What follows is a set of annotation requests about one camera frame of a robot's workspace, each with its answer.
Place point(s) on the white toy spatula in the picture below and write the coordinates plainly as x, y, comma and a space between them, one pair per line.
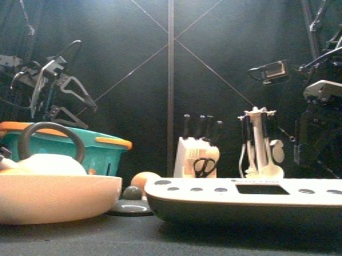
278, 151

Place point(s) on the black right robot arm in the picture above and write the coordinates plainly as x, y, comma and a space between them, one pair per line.
320, 120

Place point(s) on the white bowl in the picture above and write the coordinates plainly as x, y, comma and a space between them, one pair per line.
53, 198

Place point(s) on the white toy whisk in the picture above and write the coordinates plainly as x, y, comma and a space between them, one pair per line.
243, 150

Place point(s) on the grey metal frame pole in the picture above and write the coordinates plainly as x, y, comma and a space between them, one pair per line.
169, 86

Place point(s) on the teal basket with orange rim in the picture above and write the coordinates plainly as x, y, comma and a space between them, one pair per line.
100, 150

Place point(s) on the white utensil stand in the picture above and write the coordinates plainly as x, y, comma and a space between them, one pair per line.
258, 133

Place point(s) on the orange toy ball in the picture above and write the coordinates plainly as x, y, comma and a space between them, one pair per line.
141, 180

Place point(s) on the white kitchen scale with display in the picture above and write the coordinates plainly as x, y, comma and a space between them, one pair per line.
244, 200

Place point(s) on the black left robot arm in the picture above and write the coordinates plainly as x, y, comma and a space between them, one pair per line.
13, 83

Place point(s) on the white knife block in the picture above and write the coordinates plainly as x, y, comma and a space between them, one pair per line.
188, 156

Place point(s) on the dark grey pot lid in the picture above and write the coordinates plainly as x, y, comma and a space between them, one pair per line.
132, 200

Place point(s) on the white toy spoon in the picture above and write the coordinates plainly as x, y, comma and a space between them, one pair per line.
271, 169

